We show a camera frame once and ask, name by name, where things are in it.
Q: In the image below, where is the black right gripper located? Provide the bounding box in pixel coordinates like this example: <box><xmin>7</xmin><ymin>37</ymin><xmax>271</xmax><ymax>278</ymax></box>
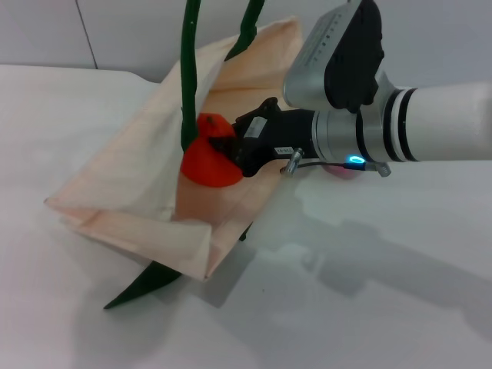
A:
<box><xmin>208</xmin><ymin>97</ymin><xmax>319</xmax><ymax>178</ymax></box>

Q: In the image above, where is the orange toy fruit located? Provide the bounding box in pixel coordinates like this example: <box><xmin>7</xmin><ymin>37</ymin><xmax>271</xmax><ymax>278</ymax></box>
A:
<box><xmin>180</xmin><ymin>112</ymin><xmax>244</xmax><ymax>190</ymax></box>

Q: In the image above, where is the pink toy peach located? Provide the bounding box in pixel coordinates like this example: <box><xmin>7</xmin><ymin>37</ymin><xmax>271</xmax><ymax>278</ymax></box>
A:
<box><xmin>325</xmin><ymin>162</ymin><xmax>363</xmax><ymax>181</ymax></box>

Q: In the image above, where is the cream canvas handbag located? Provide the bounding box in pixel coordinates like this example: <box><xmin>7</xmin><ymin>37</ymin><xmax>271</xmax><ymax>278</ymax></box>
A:
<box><xmin>43</xmin><ymin>0</ymin><xmax>305</xmax><ymax>311</ymax></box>

